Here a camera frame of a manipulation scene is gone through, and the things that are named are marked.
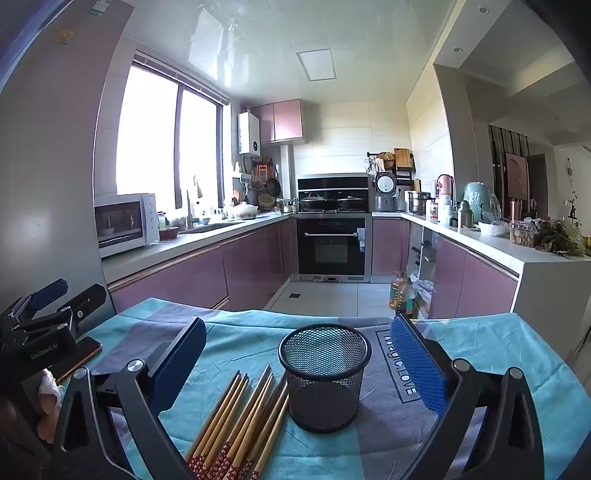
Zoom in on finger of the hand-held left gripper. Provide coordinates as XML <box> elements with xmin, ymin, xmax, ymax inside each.
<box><xmin>9</xmin><ymin>283</ymin><xmax>108</xmax><ymax>344</ymax></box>
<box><xmin>0</xmin><ymin>278</ymin><xmax>69</xmax><ymax>324</ymax></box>

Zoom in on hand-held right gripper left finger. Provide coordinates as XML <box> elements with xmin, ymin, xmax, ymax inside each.
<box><xmin>48</xmin><ymin>316</ymin><xmax>208</xmax><ymax>480</ymax></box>

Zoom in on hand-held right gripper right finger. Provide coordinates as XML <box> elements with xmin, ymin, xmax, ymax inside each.
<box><xmin>390</xmin><ymin>313</ymin><xmax>546</xmax><ymax>480</ymax></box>

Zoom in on bundle of bamboo chopsticks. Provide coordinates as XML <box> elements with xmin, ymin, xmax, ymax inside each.
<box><xmin>185</xmin><ymin>364</ymin><xmax>291</xmax><ymax>480</ymax></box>

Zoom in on black mesh holder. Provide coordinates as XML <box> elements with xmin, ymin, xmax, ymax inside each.
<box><xmin>278</xmin><ymin>324</ymin><xmax>372</xmax><ymax>433</ymax></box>

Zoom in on person's left hand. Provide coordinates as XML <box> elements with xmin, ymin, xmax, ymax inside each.
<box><xmin>0</xmin><ymin>368</ymin><xmax>66</xmax><ymax>446</ymax></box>

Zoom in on dark smartphone copper edge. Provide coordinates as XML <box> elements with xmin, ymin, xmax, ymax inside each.
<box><xmin>55</xmin><ymin>338</ymin><xmax>103</xmax><ymax>383</ymax></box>

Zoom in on yellow oil bottle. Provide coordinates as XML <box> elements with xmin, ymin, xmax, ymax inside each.
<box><xmin>389</xmin><ymin>271</ymin><xmax>407</xmax><ymax>311</ymax></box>

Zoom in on white microwave oven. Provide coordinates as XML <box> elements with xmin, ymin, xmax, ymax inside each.
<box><xmin>94</xmin><ymin>193</ymin><xmax>161</xmax><ymax>259</ymax></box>

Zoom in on long pink base cabinet run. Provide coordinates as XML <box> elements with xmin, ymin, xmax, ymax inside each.
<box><xmin>106</xmin><ymin>217</ymin><xmax>296</xmax><ymax>315</ymax></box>

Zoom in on pink peninsula base cabinet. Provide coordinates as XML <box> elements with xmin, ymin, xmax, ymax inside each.
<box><xmin>429</xmin><ymin>231</ymin><xmax>520</xmax><ymax>324</ymax></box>

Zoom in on narrow pink base cabinet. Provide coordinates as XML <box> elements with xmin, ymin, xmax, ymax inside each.
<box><xmin>372</xmin><ymin>217</ymin><xmax>411</xmax><ymax>278</ymax></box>

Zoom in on black built-in oven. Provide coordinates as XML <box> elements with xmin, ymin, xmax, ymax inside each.
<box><xmin>295</xmin><ymin>216</ymin><xmax>369</xmax><ymax>277</ymax></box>

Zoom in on teal and grey tablecloth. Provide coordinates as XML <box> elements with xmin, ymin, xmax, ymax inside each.
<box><xmin>88</xmin><ymin>296</ymin><xmax>585</xmax><ymax>480</ymax></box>

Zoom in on clear plastic food box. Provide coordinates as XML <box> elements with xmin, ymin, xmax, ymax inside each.
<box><xmin>510</xmin><ymin>222</ymin><xmax>536</xmax><ymax>247</ymax></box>

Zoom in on green air fryer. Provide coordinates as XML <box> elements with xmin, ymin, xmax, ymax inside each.
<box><xmin>463</xmin><ymin>181</ymin><xmax>497</xmax><ymax>222</ymax></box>

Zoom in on white rice cooker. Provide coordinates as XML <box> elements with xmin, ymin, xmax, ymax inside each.
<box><xmin>374</xmin><ymin>172</ymin><xmax>399</xmax><ymax>213</ymax></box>

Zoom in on pink kettle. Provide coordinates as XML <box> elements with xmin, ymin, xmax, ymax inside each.
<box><xmin>436</xmin><ymin>174</ymin><xmax>455</xmax><ymax>204</ymax></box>

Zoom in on kitchen window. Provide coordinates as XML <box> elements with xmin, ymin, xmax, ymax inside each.
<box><xmin>115</xmin><ymin>53</ymin><xmax>229</xmax><ymax>208</ymax></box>

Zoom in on leafy green vegetables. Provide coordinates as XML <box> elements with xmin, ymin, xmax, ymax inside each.
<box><xmin>538</xmin><ymin>220</ymin><xmax>587</xmax><ymax>257</ymax></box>

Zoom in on black range hood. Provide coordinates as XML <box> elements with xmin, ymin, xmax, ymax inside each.
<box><xmin>297</xmin><ymin>174</ymin><xmax>370</xmax><ymax>195</ymax></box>

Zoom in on hanging pans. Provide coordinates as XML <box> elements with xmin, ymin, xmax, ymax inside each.
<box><xmin>252</xmin><ymin>159</ymin><xmax>282</xmax><ymax>197</ymax></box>

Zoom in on pink framed painting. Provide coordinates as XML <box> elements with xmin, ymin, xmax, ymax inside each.
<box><xmin>505</xmin><ymin>152</ymin><xmax>529</xmax><ymax>201</ymax></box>

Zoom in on white water heater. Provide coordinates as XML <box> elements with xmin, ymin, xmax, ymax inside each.
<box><xmin>238</xmin><ymin>112</ymin><xmax>262</xmax><ymax>155</ymax></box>

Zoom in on square ceiling light panel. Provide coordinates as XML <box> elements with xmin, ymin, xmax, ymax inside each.
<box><xmin>296</xmin><ymin>48</ymin><xmax>336</xmax><ymax>83</ymax></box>

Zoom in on wall rack with cutting boards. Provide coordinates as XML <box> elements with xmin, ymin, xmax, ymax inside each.
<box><xmin>367</xmin><ymin>148</ymin><xmax>416</xmax><ymax>185</ymax></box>

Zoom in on pink wall cabinet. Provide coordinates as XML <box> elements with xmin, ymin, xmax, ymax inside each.
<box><xmin>249</xmin><ymin>99</ymin><xmax>304</xmax><ymax>146</ymax></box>

